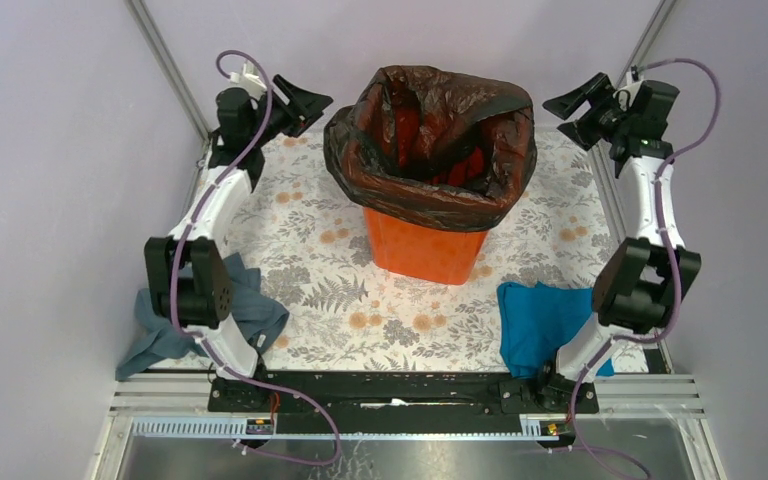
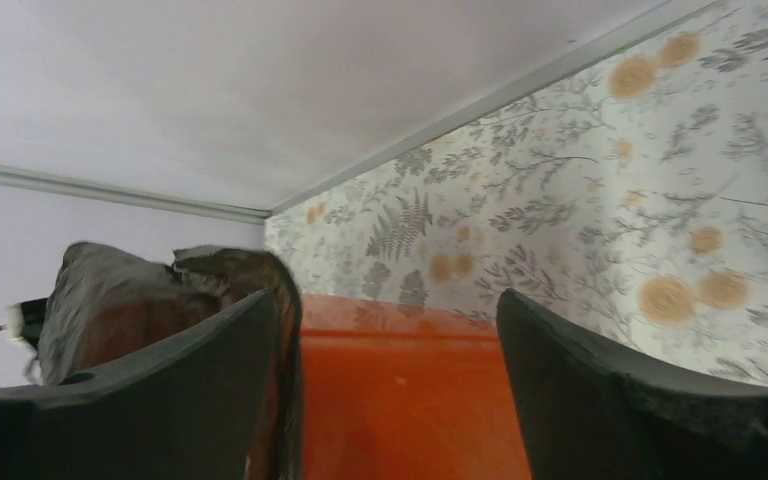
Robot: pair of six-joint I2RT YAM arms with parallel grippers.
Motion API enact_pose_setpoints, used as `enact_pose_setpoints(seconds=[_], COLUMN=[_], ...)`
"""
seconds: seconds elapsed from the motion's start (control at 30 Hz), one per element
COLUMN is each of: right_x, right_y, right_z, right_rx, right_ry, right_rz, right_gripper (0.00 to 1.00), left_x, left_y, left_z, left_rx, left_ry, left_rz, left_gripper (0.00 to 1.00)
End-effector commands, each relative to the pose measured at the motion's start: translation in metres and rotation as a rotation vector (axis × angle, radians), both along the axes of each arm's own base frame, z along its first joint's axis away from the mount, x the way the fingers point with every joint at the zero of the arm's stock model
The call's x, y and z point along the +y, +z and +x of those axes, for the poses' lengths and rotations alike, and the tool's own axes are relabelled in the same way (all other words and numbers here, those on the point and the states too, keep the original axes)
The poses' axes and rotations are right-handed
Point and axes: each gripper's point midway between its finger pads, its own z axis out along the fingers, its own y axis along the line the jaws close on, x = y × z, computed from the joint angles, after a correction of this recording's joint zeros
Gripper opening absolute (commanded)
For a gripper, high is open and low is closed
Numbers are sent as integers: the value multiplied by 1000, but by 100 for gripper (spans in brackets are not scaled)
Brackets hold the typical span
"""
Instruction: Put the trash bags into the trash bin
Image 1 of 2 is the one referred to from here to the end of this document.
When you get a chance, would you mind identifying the orange plastic trash bin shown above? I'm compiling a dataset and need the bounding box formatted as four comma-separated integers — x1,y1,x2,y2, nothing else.
363,208,488,285

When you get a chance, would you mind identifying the slotted metal cable duct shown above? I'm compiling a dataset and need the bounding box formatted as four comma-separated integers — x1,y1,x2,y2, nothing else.
131,415,562,443

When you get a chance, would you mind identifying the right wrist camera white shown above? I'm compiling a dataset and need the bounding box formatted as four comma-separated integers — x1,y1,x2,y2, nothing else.
614,65,645,111

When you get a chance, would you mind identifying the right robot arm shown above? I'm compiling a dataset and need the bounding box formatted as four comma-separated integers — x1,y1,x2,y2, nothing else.
533,71,701,412

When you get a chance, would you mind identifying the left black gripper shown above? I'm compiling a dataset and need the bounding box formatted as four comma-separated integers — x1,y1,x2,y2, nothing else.
247,74,331,147

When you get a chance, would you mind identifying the black trash bag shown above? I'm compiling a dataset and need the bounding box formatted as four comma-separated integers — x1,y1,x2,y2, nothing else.
323,65,537,233

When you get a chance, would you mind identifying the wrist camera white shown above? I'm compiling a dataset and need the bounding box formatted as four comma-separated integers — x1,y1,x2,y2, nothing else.
614,65,645,111
229,60,267,100

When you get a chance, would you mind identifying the bright blue cloth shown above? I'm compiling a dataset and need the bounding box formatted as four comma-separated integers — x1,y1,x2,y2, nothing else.
496,282,593,379

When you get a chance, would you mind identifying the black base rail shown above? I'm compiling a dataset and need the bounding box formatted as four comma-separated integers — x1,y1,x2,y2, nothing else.
207,370,572,430

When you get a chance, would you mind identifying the floral patterned mat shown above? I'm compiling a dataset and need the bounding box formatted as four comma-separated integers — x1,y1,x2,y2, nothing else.
220,131,616,371

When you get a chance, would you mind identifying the grey-blue cloth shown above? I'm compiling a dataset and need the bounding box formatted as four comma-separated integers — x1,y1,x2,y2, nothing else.
115,253,290,381

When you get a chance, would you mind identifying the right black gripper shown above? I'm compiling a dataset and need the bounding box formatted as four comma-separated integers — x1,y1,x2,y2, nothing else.
541,73,632,152

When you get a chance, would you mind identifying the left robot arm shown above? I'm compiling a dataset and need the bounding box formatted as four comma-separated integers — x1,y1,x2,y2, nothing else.
144,73,333,411

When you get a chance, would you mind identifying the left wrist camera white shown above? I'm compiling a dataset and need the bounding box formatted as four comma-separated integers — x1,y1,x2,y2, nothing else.
229,60,267,100

